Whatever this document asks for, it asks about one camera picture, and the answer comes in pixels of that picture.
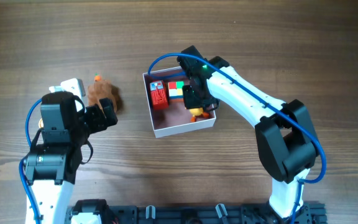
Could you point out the white box pink interior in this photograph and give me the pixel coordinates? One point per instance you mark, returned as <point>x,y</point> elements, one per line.
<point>175,119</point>

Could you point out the red toy truck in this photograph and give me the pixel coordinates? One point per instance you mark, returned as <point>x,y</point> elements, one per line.
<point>158,95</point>

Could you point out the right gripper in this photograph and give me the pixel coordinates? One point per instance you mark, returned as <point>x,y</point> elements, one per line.
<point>189,103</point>

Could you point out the brown plush toy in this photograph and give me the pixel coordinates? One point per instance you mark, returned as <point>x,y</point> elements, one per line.
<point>102,88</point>

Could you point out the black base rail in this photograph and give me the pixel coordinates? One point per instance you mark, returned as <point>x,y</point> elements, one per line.
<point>98,211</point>

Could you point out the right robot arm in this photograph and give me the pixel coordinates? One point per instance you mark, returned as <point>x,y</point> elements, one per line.
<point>286,139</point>

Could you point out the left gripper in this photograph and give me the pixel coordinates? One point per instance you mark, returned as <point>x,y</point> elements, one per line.
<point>100,122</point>

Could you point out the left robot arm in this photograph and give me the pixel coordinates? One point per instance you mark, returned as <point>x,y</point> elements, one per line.
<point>48,171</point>

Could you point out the multicoloured puzzle cube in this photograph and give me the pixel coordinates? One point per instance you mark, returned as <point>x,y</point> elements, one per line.
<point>175,90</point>

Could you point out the yellow duck toy blue hat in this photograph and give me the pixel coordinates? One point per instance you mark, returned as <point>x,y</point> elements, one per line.
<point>198,112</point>

